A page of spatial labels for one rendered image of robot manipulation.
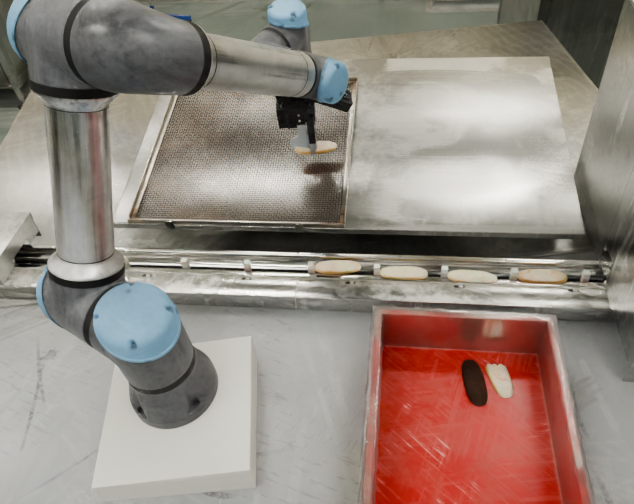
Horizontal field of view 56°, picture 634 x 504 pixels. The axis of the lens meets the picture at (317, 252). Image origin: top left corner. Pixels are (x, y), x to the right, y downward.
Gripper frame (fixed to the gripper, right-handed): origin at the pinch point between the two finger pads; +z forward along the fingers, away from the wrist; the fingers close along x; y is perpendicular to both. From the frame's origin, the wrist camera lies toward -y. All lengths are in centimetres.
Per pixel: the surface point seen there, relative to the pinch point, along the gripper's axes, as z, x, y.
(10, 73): 102, -186, 178
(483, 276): 6.5, 36.4, -32.7
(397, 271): 6.5, 33.4, -15.5
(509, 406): 5, 64, -31
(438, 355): 7, 53, -21
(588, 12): 52, -115, -112
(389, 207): 5.9, 16.5, -15.7
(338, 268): 6.7, 31.3, -3.3
